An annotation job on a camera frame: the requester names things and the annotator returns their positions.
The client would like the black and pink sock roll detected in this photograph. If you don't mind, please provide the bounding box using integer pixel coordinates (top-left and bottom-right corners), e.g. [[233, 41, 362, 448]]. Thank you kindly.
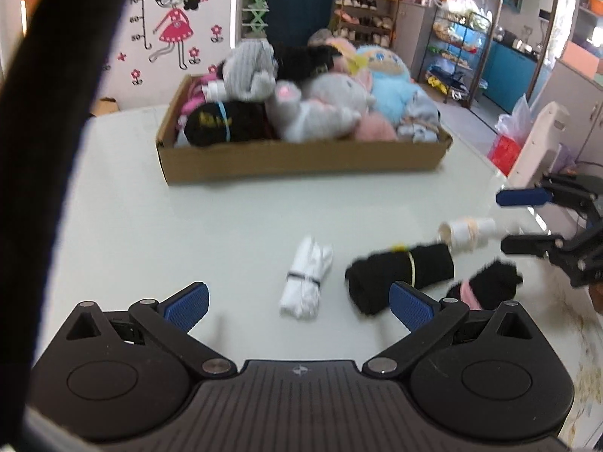
[[447, 259, 523, 310]]

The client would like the white sock bundle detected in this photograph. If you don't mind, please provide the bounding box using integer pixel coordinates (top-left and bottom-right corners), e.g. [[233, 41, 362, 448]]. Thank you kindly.
[[279, 236, 333, 321]]

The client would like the black rolled sock yellow band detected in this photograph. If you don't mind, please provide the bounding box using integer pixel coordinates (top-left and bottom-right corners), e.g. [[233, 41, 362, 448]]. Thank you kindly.
[[344, 243, 455, 316]]

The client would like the white cream rolled sock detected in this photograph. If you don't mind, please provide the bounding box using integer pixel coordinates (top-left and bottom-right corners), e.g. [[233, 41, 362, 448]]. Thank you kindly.
[[438, 217, 497, 252]]

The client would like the red shopping bag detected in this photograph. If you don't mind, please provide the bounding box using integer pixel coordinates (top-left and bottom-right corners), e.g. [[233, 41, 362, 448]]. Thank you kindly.
[[487, 95, 534, 177]]

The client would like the cardboard tray box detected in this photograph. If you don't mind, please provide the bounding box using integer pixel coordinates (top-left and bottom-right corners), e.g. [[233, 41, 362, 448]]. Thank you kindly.
[[155, 75, 453, 185]]

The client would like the pink fluffy plush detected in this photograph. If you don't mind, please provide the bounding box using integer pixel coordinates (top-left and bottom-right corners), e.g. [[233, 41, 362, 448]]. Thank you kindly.
[[353, 112, 398, 142]]

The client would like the blue plush doll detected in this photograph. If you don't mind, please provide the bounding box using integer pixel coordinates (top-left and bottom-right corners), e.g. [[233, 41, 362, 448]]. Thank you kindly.
[[357, 45, 441, 127]]

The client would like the black sock roll in box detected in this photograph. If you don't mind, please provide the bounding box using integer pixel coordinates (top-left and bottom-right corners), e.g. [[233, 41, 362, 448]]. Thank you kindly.
[[183, 101, 276, 147]]

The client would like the grey plush mouse toy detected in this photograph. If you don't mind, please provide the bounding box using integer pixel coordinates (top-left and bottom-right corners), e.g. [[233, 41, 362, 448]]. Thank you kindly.
[[265, 72, 376, 143]]

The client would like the open cardboard box on floor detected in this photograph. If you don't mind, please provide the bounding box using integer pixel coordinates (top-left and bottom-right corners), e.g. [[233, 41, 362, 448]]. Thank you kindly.
[[90, 97, 119, 118]]

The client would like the wooden shoe rack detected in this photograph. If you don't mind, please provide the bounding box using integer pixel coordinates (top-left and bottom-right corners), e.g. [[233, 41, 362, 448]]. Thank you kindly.
[[331, 0, 399, 48]]

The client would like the grey sock bundle in box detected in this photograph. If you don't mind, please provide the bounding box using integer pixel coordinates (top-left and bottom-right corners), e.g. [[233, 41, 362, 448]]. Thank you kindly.
[[222, 39, 278, 103]]

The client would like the dark blue door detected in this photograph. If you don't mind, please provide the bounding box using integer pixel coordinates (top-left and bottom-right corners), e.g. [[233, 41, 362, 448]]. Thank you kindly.
[[269, 0, 340, 49]]

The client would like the girl height chart sticker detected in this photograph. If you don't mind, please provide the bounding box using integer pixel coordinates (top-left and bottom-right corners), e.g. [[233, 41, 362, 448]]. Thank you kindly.
[[148, 0, 204, 70]]

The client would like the black wire shelf cart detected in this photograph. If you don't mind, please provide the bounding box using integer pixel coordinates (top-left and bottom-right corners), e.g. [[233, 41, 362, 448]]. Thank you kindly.
[[419, 7, 491, 104]]

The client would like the black strap near camera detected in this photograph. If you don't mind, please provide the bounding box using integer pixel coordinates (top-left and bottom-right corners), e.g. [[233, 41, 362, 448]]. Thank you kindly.
[[0, 0, 145, 452]]

